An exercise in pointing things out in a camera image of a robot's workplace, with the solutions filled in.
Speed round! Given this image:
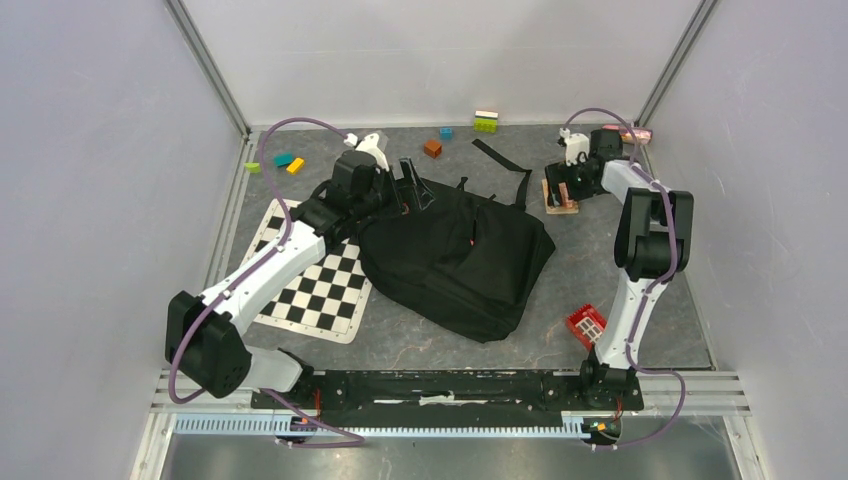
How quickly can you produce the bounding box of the teal block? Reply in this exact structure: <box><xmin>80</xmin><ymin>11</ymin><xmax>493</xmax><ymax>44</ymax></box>
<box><xmin>273</xmin><ymin>153</ymin><xmax>295</xmax><ymax>168</ymax></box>

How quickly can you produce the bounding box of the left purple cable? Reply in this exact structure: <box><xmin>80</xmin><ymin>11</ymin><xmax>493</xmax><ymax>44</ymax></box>
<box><xmin>166</xmin><ymin>117</ymin><xmax>367</xmax><ymax>452</ymax></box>

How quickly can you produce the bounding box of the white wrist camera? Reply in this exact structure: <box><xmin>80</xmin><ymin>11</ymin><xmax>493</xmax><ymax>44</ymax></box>
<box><xmin>558</xmin><ymin>128</ymin><xmax>590</xmax><ymax>167</ymax></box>
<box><xmin>343</xmin><ymin>131</ymin><xmax>391</xmax><ymax>171</ymax></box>

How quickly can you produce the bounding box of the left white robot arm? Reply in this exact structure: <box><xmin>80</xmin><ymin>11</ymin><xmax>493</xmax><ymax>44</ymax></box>
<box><xmin>165</xmin><ymin>150</ymin><xmax>435</xmax><ymax>408</ymax></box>

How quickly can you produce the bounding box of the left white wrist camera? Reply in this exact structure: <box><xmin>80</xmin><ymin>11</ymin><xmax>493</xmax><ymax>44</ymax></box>
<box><xmin>343</xmin><ymin>131</ymin><xmax>391</xmax><ymax>171</ymax></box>

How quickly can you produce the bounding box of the black white chessboard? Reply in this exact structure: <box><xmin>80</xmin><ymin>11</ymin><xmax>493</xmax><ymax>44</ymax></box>
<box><xmin>255</xmin><ymin>240</ymin><xmax>372</xmax><ymax>344</ymax></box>

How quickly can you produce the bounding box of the pink capped marker tube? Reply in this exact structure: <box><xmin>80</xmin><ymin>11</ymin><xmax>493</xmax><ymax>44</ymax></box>
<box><xmin>619</xmin><ymin>127</ymin><xmax>653</xmax><ymax>145</ymax></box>

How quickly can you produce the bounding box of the black student backpack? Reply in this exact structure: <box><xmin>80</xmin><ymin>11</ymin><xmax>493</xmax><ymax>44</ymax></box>
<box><xmin>357</xmin><ymin>139</ymin><xmax>555</xmax><ymax>343</ymax></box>

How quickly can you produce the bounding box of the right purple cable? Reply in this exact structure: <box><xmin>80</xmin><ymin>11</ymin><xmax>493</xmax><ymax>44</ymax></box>
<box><xmin>563</xmin><ymin>107</ymin><xmax>688</xmax><ymax>452</ymax></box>

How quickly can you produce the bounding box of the yellow orange block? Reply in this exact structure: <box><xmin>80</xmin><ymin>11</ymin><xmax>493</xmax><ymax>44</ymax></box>
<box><xmin>286</xmin><ymin>157</ymin><xmax>305</xmax><ymax>175</ymax></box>

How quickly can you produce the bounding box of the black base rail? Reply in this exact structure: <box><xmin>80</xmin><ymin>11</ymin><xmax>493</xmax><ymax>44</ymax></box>
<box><xmin>284</xmin><ymin>369</ymin><xmax>644</xmax><ymax>430</ymax></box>

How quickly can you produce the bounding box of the green white block stack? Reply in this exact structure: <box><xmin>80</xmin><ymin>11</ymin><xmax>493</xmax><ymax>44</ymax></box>
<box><xmin>473</xmin><ymin>110</ymin><xmax>499</xmax><ymax>133</ymax></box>

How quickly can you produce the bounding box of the brown orange cube block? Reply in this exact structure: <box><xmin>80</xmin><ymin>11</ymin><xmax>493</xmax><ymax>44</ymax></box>
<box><xmin>422</xmin><ymin>139</ymin><xmax>443</xmax><ymax>159</ymax></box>

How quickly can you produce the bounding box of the purple cable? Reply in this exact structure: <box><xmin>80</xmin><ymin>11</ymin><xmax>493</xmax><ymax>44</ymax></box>
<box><xmin>563</xmin><ymin>107</ymin><xmax>688</xmax><ymax>452</ymax></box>
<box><xmin>166</xmin><ymin>117</ymin><xmax>367</xmax><ymax>452</ymax></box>

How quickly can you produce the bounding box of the small orange spiral notebook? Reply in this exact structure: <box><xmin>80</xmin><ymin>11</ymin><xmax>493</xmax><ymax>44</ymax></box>
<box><xmin>542</xmin><ymin>179</ymin><xmax>579</xmax><ymax>215</ymax></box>

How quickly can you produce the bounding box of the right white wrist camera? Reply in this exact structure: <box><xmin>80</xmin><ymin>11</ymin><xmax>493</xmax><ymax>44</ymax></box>
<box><xmin>558</xmin><ymin>128</ymin><xmax>590</xmax><ymax>167</ymax></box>

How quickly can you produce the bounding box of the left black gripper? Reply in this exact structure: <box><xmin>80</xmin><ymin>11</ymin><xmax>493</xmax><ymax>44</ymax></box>
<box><xmin>353</xmin><ymin>157</ymin><xmax>434</xmax><ymax>221</ymax></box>

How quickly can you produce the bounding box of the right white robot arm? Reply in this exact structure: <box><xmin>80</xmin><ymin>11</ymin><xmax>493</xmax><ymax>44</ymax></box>
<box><xmin>542</xmin><ymin>128</ymin><xmax>694</xmax><ymax>408</ymax></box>

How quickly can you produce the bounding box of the red window toy brick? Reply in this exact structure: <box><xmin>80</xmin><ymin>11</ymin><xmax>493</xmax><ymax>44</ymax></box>
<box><xmin>565</xmin><ymin>304</ymin><xmax>607</xmax><ymax>350</ymax></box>

